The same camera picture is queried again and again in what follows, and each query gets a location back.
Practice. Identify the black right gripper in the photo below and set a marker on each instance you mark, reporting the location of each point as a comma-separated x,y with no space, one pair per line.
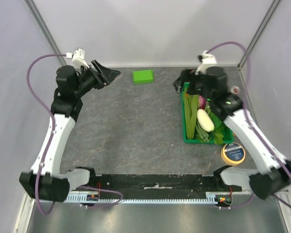
190,79

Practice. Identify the yellow masking tape roll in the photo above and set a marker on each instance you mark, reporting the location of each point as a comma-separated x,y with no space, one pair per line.
233,154

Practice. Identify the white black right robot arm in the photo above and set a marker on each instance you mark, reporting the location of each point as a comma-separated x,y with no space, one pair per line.
273,172

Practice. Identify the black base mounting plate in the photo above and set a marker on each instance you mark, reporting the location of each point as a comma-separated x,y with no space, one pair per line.
155,187

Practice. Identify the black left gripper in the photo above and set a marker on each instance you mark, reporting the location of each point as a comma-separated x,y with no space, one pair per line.
104,75

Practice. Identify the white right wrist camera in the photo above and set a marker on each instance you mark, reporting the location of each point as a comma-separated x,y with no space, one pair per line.
206,60

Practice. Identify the light blue cable duct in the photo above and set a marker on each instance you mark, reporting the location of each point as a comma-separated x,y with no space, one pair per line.
84,198

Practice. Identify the green red drink can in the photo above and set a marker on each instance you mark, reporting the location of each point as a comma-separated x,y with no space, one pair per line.
234,90

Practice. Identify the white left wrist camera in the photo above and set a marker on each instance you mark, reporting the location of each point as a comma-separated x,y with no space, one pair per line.
77,58

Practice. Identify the purple onion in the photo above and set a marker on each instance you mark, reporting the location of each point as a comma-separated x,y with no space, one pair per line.
202,102

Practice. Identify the white radish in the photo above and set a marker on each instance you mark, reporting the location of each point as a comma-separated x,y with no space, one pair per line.
205,121

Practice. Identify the green plastic crate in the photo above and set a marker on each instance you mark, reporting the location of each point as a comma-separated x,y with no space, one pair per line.
221,134

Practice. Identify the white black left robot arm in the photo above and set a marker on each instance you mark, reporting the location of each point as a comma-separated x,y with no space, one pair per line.
44,180

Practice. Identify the green long beans bundle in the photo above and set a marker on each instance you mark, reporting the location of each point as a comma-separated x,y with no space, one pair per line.
193,106

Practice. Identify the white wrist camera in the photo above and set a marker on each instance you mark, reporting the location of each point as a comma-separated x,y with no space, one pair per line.
77,58
206,60

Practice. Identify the green paper box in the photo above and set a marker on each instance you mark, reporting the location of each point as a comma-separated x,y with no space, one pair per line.
143,76

